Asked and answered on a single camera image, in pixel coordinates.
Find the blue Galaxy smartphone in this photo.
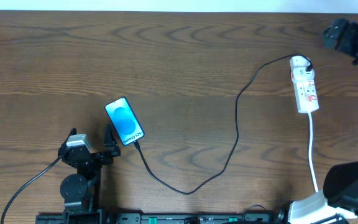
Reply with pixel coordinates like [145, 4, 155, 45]
[104, 97, 145, 146]

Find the black USB charging cable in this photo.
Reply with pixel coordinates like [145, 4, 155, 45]
[132, 53, 314, 195]

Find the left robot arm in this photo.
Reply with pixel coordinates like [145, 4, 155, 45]
[58, 124, 121, 224]

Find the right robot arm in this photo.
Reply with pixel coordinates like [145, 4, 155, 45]
[275, 19, 358, 223]

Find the white USB charger adapter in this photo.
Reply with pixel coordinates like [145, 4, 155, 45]
[290, 55, 311, 70]

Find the white power strip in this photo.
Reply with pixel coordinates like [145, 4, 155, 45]
[291, 67, 319, 114]

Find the black left camera cable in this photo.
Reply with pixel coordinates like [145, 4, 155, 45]
[0, 155, 62, 224]

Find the white power strip cord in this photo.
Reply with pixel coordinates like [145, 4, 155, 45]
[307, 112, 319, 194]

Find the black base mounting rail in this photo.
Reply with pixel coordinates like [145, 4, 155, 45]
[35, 210, 286, 224]

